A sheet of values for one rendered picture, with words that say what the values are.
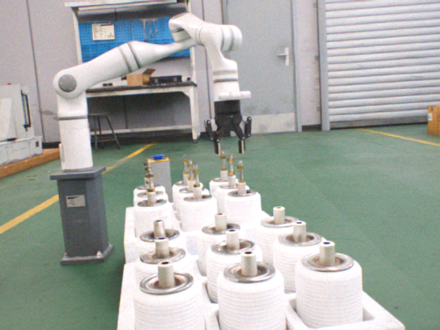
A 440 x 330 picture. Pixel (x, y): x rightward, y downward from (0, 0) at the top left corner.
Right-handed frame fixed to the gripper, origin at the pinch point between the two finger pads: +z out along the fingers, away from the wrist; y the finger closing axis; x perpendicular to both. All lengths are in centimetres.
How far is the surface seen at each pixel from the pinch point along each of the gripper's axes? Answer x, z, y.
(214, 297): 53, 18, 25
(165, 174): -28.0, 9.1, 13.2
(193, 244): 16.8, 20.3, 17.7
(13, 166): -305, 30, 84
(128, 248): 14.3, 19.2, 33.1
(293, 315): 65, 18, 17
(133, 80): -476, -48, -56
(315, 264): 66, 10, 13
